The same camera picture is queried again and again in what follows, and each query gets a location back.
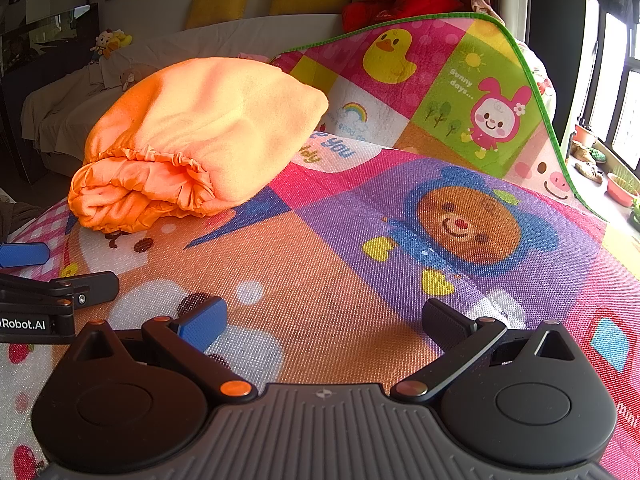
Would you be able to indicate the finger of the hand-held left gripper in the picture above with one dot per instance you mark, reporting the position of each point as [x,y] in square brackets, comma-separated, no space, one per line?
[22,255]
[90,287]

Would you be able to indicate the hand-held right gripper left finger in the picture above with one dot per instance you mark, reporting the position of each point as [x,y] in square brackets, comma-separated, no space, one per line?
[202,325]

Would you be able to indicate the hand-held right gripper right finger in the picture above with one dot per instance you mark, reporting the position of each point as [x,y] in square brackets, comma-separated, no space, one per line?
[445,325]

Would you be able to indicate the orange pumpkin costume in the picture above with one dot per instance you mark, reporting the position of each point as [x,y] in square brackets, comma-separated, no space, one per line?
[200,145]

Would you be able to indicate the dark cloth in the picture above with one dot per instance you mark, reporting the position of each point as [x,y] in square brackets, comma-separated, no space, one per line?
[17,217]

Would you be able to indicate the colourful cartoon play mat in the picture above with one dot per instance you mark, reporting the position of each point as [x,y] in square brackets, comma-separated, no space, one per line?
[375,240]

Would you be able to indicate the sofa with white cover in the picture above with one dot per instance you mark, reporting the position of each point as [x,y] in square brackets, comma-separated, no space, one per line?
[75,105]

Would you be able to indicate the dark glass cabinet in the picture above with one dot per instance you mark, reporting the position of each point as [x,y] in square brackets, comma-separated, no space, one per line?
[30,85]

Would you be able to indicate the small beige plush toy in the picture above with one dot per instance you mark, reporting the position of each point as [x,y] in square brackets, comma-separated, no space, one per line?
[135,76]

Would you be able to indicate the pair of sandals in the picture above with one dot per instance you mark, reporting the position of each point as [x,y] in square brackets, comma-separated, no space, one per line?
[587,165]

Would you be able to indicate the leafy green potted plant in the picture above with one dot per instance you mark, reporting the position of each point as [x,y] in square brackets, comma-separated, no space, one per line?
[636,214]

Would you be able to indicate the pink tray of grass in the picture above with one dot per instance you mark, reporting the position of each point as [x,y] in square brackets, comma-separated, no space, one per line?
[622,187]

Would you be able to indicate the yellow plush toy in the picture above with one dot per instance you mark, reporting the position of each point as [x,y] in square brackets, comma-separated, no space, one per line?
[111,42]

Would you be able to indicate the brown flower pot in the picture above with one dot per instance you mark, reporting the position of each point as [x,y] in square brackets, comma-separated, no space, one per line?
[585,136]

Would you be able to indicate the white patterned pillow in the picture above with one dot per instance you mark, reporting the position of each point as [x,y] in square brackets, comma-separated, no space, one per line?
[545,80]

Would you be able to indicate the pink crumpled garment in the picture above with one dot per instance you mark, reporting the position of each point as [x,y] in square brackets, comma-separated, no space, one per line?
[252,57]

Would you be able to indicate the black framed window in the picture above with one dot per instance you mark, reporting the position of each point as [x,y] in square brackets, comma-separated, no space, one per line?
[615,85]

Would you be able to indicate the small pink soft toy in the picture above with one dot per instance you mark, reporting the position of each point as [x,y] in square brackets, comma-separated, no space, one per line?
[484,7]

